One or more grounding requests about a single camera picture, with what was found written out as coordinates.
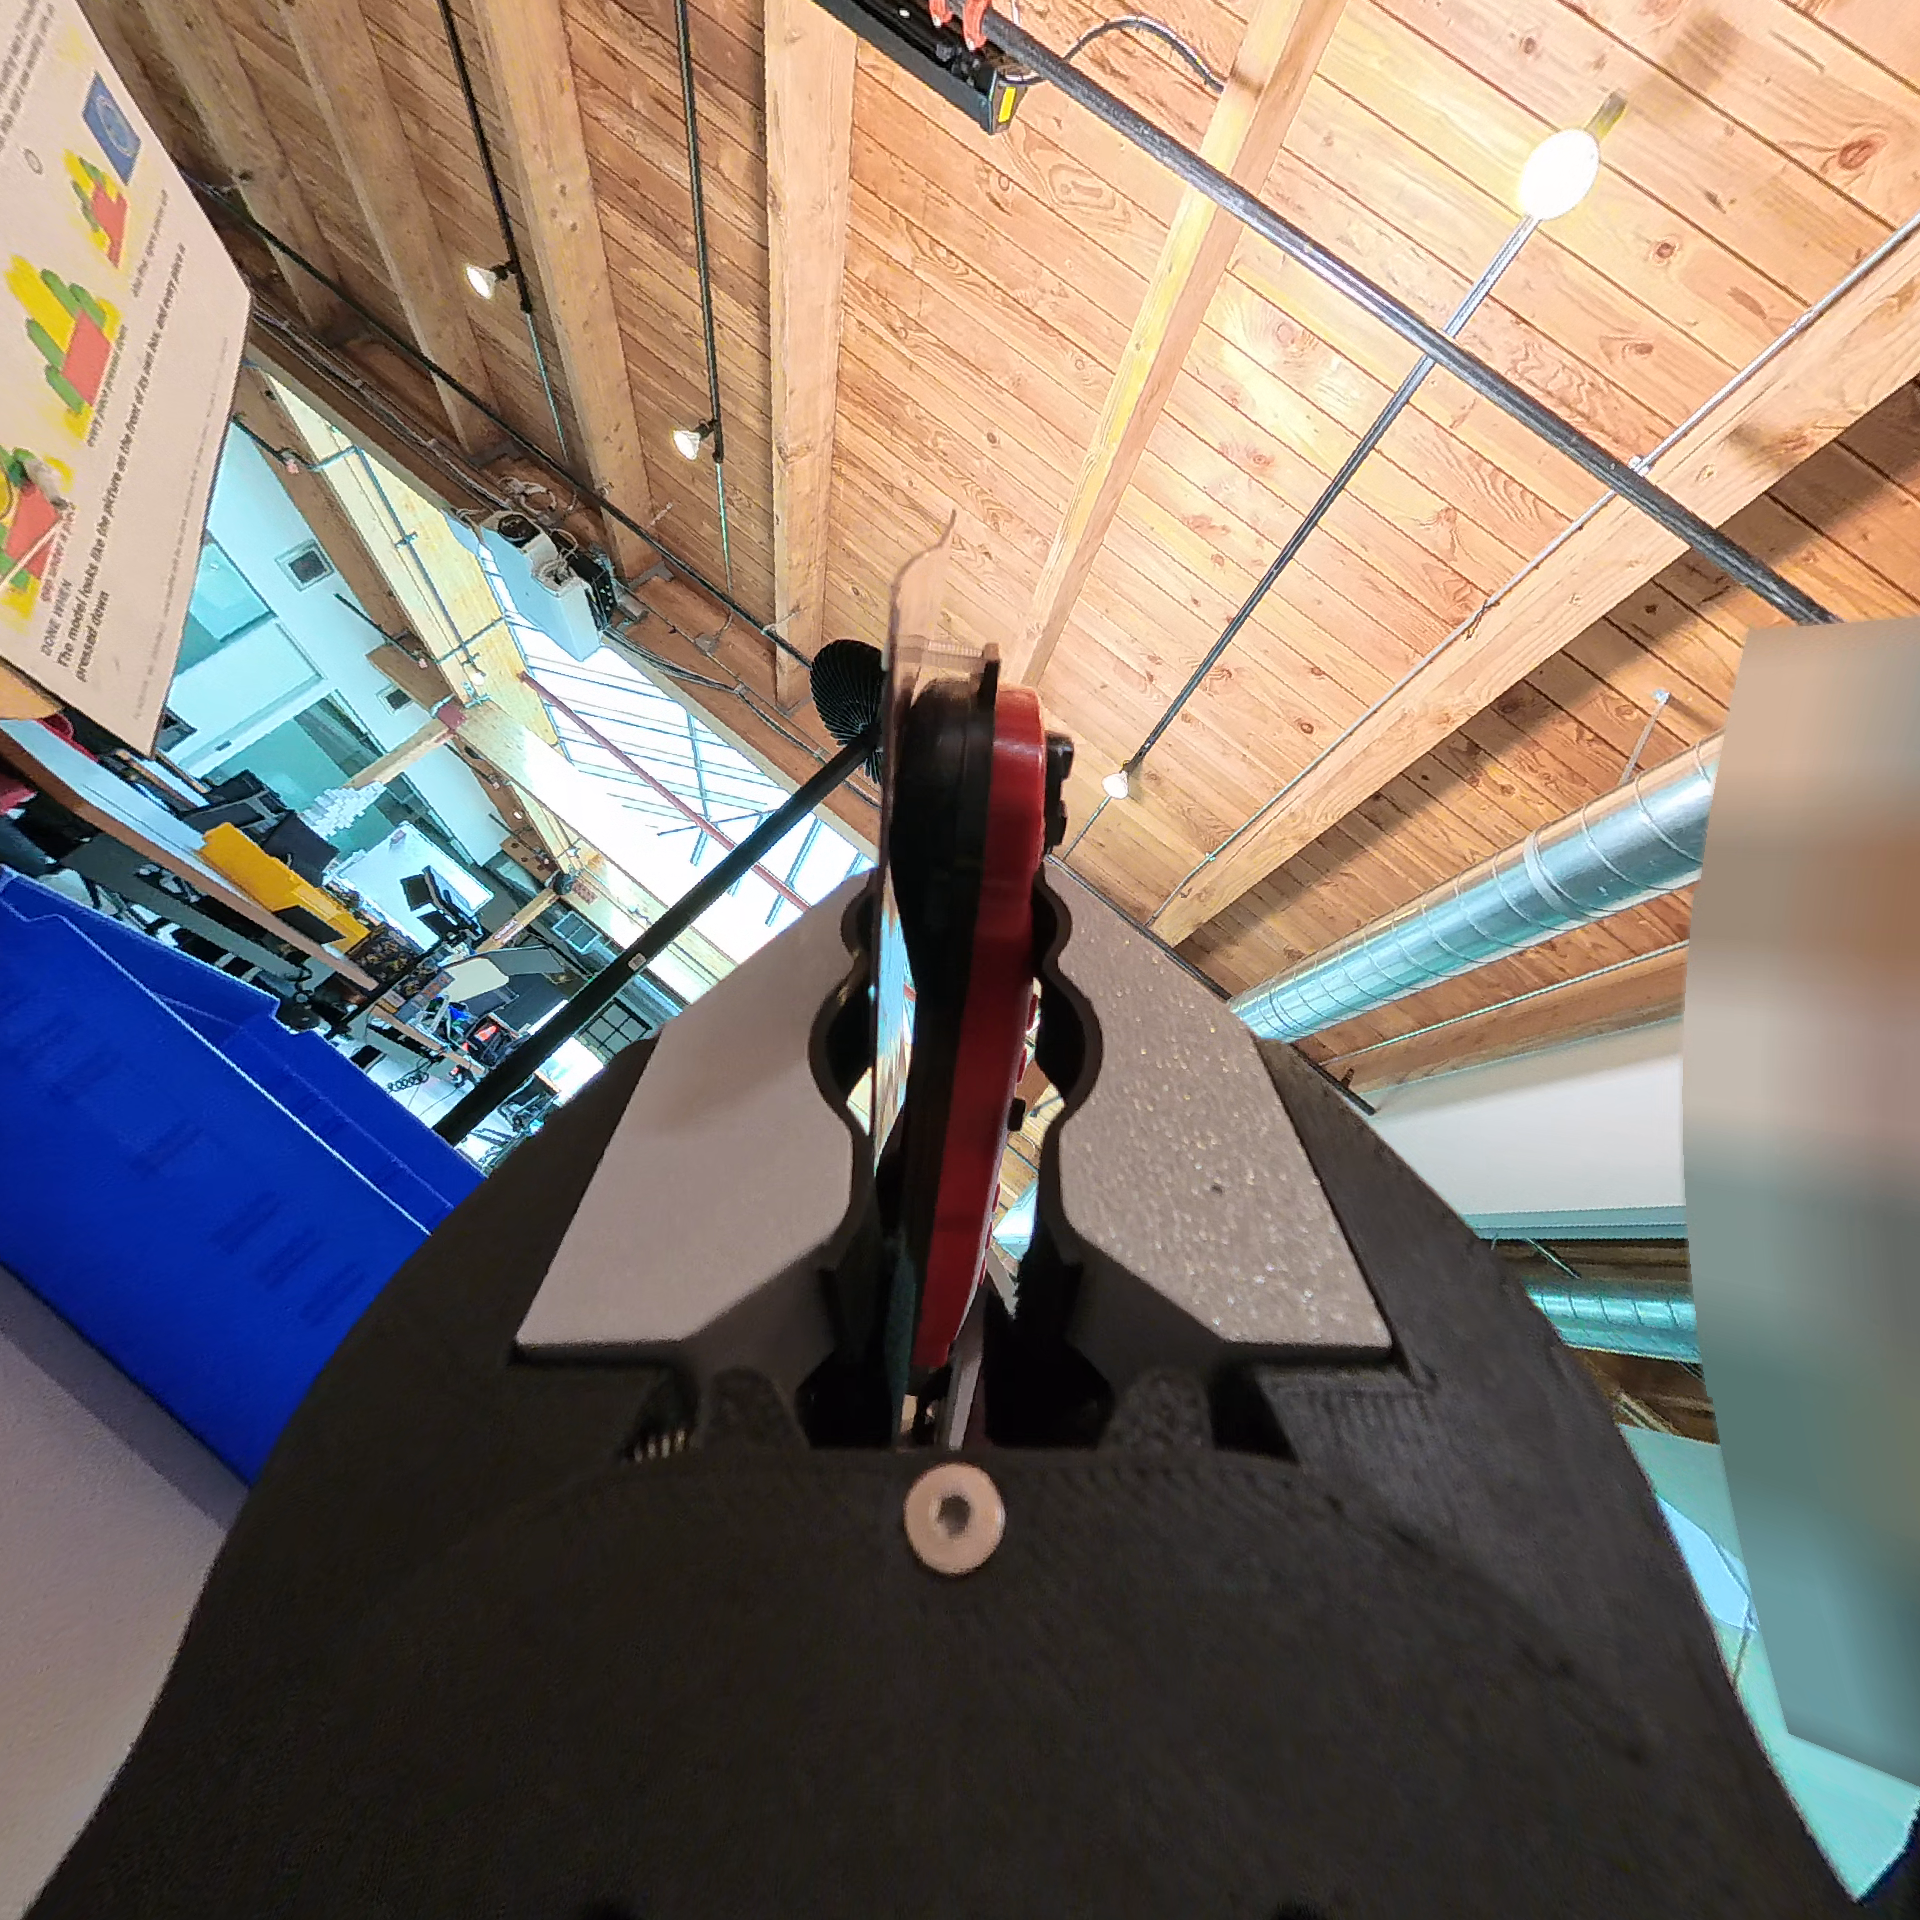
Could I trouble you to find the white ceiling unit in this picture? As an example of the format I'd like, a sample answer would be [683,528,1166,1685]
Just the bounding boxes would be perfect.
[478,509,619,662]

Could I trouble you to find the black ceiling pipe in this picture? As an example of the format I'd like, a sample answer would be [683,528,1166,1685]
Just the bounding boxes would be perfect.
[990,15,1840,623]

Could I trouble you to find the round glowing ceiling lamp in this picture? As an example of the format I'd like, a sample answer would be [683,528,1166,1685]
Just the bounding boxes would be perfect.
[1511,123,1607,223]

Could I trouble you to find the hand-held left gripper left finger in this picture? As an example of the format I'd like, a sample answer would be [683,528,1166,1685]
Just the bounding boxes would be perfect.
[514,877,894,1389]

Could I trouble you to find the black pole with finned disc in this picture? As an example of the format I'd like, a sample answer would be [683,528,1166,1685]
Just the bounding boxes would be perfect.
[433,637,896,1144]

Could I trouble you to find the red black packaged tool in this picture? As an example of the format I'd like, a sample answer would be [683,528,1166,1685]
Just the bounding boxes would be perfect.
[871,509,1078,1413]

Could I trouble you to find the yellow plastic bin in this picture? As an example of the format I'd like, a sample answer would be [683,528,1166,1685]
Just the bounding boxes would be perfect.
[199,822,368,951]

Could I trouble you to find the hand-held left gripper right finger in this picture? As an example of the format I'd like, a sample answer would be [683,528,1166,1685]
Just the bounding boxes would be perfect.
[1035,871,1396,1389]

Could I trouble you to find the blue plastic bin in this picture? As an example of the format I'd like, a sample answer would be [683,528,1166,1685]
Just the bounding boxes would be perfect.
[0,865,484,1487]

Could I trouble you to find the white instruction sheet board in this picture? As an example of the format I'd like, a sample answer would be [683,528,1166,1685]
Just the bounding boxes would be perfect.
[0,0,254,755]

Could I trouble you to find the silver ventilation duct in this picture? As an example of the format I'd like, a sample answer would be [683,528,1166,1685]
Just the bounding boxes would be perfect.
[1231,736,1719,1045]
[1515,1274,1700,1362]

